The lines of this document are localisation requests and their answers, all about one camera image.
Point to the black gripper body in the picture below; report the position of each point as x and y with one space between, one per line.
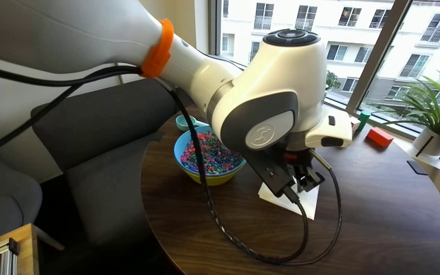
302 163

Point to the colourful gravel pebbles pile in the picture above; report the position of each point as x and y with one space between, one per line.
222 158

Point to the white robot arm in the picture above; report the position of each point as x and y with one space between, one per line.
77 31

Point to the blue bowl yellow outside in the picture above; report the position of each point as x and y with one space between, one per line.
215 180

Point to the teal spoon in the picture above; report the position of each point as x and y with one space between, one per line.
184 123

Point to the white paper napkin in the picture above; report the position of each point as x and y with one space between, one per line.
310 206

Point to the green toy block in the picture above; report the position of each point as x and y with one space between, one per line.
365 123

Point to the red toy block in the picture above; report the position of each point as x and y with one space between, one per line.
380 138

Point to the white window sill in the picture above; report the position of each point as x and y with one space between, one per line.
398 149

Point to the dark flat card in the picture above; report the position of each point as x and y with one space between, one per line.
418 169

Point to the green potted plant white pot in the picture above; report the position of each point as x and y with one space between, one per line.
429 140

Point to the white apartment building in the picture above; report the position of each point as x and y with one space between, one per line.
282 18

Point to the grey fabric sofa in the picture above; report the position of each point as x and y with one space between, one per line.
103 123

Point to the grey armchair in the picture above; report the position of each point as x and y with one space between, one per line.
1 204

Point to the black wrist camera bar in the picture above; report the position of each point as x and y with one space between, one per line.
274 176

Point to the dark window frame post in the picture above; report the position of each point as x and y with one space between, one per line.
378 56

